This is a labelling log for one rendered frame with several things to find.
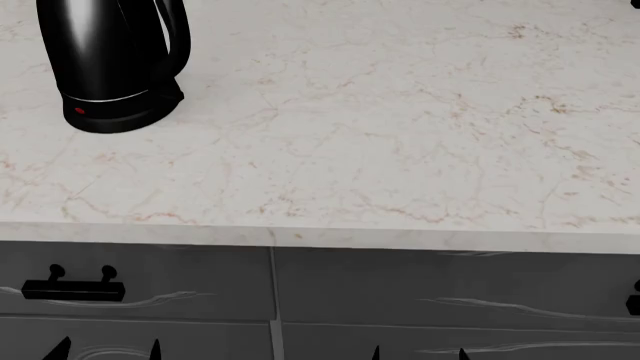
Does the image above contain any black kettle power base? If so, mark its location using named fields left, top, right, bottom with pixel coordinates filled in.
left=62, top=97, right=181, bottom=135

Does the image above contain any black electric kettle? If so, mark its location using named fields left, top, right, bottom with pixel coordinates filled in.
left=35, top=0, right=193, bottom=118

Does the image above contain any gray cabinet drawer front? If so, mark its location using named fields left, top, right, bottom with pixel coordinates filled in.
left=273, top=245, right=640, bottom=332
left=0, top=315, right=275, bottom=360
left=0, top=239, right=277, bottom=322
left=281, top=322, right=640, bottom=360

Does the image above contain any black bar drawer handle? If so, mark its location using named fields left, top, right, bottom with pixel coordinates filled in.
left=20, top=263, right=126, bottom=303
left=625, top=278, right=640, bottom=318

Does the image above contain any black kettle switch lever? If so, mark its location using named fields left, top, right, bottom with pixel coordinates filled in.
left=151, top=77, right=186, bottom=109

